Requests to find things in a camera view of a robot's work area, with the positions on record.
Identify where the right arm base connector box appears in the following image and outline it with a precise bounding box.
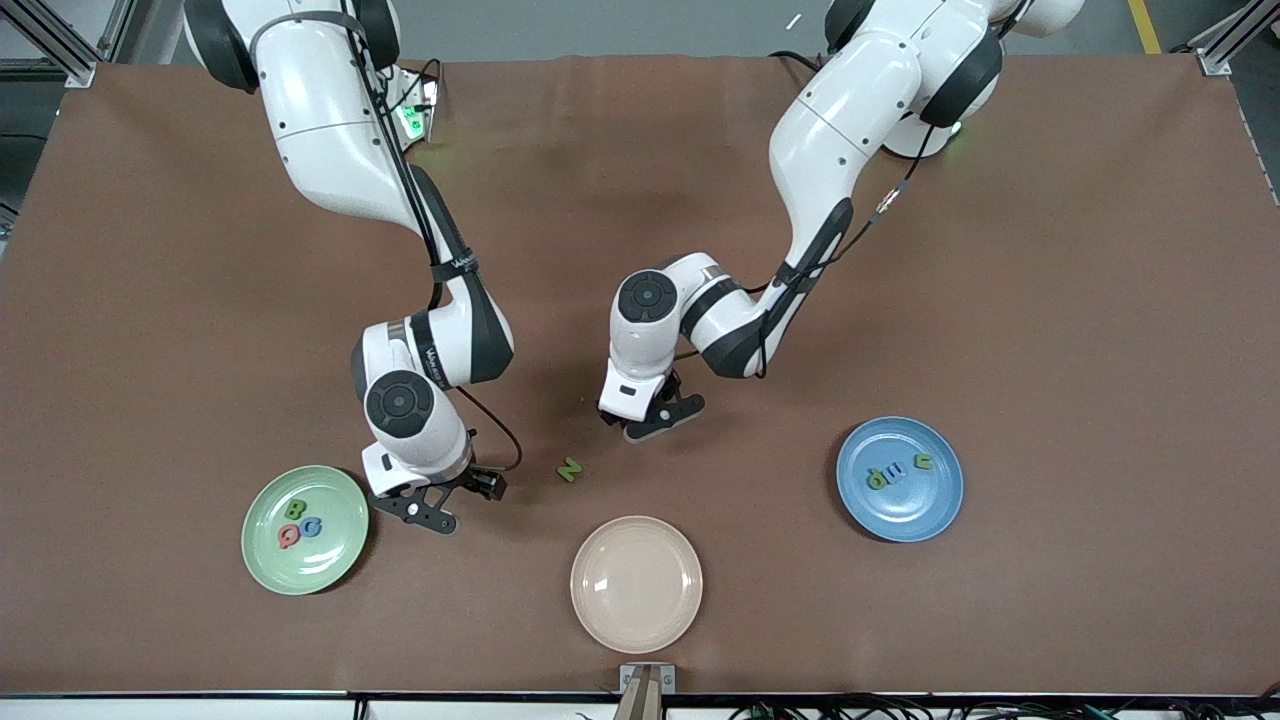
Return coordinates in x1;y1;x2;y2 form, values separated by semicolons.
392;68;441;149

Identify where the green plate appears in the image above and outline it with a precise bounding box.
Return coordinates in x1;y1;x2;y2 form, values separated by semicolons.
241;465;370;597

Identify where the beige plate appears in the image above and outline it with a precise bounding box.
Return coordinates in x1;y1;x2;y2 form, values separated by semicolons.
570;515;704;655

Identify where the brown table cover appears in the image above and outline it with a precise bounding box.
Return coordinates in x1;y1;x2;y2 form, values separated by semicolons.
0;50;1280;696

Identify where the blue plate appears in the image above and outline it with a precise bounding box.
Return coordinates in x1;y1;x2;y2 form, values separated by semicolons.
836;416;965;544

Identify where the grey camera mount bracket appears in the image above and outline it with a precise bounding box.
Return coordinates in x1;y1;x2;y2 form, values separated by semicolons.
619;663;677;720

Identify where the aluminium frame profile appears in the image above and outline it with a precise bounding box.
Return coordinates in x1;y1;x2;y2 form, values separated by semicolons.
1190;0;1280;77
0;0;136;89

